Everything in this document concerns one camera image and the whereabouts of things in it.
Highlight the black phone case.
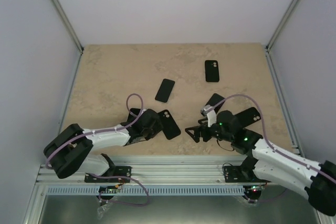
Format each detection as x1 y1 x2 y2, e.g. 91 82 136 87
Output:
158 110 181 140
235 107 261 128
205 60 219 83

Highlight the aluminium frame post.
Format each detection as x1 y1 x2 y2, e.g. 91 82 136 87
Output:
50 0 83 54
265 0 301 52

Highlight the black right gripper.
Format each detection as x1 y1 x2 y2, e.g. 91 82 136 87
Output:
186 118 233 143

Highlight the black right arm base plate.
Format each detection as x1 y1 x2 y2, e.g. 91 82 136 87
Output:
222 163 268 183

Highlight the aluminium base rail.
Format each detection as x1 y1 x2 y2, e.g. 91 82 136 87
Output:
36 155 246 185

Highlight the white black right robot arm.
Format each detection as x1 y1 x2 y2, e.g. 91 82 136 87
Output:
185 107 335 216

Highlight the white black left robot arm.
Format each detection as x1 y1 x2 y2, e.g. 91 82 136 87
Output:
43 109 163 182

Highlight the white-edged black phone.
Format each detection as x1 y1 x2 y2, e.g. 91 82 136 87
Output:
155 79 175 103

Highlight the aluminium side rail right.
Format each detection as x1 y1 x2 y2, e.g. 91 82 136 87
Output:
264 46 306 157

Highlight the aluminium frame post left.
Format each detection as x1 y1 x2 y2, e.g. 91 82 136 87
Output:
50 0 83 54

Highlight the aluminium frame post right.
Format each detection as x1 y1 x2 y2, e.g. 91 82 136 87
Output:
265 0 301 52

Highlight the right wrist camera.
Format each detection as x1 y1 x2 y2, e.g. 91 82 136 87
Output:
201 105 217 127

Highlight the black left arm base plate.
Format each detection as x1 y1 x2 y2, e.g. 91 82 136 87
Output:
84 166 132 184

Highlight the grey slotted cable duct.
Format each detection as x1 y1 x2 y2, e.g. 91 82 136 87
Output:
46 185 245 196

